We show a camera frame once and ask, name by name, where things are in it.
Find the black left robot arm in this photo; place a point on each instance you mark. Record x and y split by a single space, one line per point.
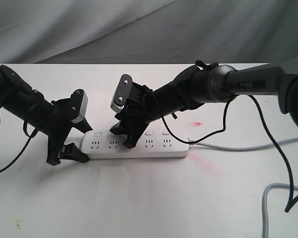
20 99

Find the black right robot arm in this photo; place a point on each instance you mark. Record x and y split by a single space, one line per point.
220 83

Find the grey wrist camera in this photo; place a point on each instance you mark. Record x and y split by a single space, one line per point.
78 105
121 93

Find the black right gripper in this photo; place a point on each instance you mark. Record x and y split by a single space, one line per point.
140 109

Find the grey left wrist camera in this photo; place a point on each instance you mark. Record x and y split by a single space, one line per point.
78 105

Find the white five-outlet power strip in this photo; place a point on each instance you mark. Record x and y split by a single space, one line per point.
102 145

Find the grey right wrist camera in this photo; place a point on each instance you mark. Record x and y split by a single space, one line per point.
121 93

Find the grey backdrop cloth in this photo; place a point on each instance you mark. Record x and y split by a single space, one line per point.
147 31

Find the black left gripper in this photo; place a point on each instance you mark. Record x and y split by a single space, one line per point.
57 127

